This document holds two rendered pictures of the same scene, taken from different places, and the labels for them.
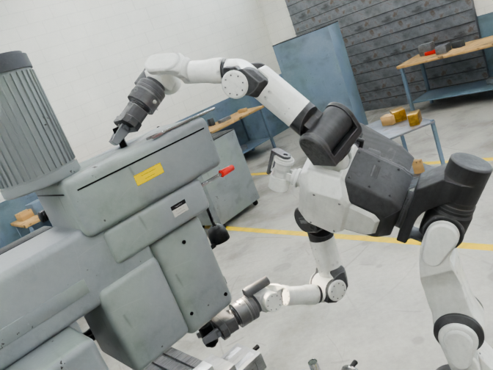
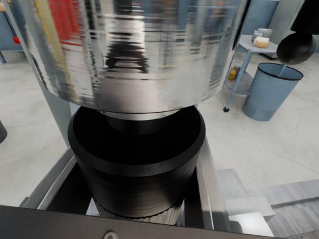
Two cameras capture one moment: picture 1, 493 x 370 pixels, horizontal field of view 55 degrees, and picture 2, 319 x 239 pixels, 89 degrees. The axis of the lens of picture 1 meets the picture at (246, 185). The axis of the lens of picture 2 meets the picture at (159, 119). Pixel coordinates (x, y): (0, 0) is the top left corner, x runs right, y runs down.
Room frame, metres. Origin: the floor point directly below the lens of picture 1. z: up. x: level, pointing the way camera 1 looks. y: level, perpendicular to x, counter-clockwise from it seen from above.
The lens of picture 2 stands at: (1.42, 0.25, 1.30)
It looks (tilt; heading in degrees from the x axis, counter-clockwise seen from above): 39 degrees down; 114
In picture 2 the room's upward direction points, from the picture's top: 5 degrees clockwise
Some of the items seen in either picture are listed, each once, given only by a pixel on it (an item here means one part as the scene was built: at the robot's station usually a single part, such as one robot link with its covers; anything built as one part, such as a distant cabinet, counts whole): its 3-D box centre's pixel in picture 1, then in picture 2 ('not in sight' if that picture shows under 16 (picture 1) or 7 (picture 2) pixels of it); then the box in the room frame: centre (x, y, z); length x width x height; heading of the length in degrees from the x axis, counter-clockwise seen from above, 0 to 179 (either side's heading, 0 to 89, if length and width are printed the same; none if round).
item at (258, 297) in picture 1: (259, 298); not in sight; (1.47, 0.10, 1.24); 0.11 x 0.11 x 0.11; 23
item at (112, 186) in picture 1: (131, 173); not in sight; (1.39, 0.30, 1.81); 0.47 x 0.26 x 0.16; 128
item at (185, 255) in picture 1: (178, 271); not in sight; (1.39, 0.29, 1.47); 0.21 x 0.19 x 0.32; 38
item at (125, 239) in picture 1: (141, 217); not in sight; (1.37, 0.32, 1.68); 0.34 x 0.24 x 0.10; 128
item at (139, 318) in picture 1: (128, 306); not in sight; (1.28, 0.45, 1.47); 0.24 x 0.19 x 0.26; 38
